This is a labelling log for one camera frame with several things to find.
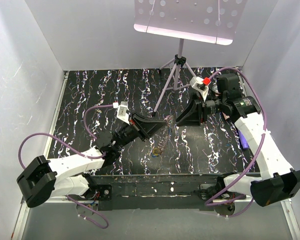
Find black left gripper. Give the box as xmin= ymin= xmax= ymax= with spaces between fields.
xmin=113 ymin=111 xmax=167 ymax=151

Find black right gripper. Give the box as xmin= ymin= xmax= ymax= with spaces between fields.
xmin=175 ymin=91 xmax=226 ymax=128

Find round metal keyring disc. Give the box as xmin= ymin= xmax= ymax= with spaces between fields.
xmin=151 ymin=115 xmax=174 ymax=158

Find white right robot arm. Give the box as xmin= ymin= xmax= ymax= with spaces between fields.
xmin=176 ymin=73 xmax=300 ymax=207

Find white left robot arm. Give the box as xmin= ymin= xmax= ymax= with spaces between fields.
xmin=16 ymin=113 xmax=168 ymax=208

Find yellow key tag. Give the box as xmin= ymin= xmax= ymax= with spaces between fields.
xmin=152 ymin=148 xmax=161 ymax=156

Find glitter toy microphone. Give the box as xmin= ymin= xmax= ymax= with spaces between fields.
xmin=211 ymin=84 xmax=219 ymax=94

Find purple toy microphone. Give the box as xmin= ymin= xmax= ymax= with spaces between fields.
xmin=237 ymin=129 xmax=250 ymax=150

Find black front mounting bar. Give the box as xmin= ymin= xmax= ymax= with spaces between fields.
xmin=85 ymin=174 xmax=220 ymax=211

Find lilac music stand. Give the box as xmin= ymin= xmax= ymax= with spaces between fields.
xmin=133 ymin=0 xmax=248 ymax=117

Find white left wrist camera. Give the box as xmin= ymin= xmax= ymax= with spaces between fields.
xmin=112 ymin=101 xmax=130 ymax=125

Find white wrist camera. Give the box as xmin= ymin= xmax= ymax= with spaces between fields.
xmin=112 ymin=101 xmax=130 ymax=125
xmin=190 ymin=76 xmax=211 ymax=102

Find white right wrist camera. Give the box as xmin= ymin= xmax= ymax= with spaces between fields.
xmin=190 ymin=76 xmax=211 ymax=102

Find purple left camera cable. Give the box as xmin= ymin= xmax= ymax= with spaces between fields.
xmin=17 ymin=103 xmax=120 ymax=229

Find purple camera cable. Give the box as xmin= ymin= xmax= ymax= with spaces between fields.
xmin=205 ymin=66 xmax=267 ymax=218
xmin=17 ymin=103 xmax=120 ymax=229

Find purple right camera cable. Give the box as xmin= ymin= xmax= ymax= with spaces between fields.
xmin=205 ymin=66 xmax=267 ymax=218

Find aluminium frame rail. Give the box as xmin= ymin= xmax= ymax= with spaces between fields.
xmin=12 ymin=199 xmax=300 ymax=240

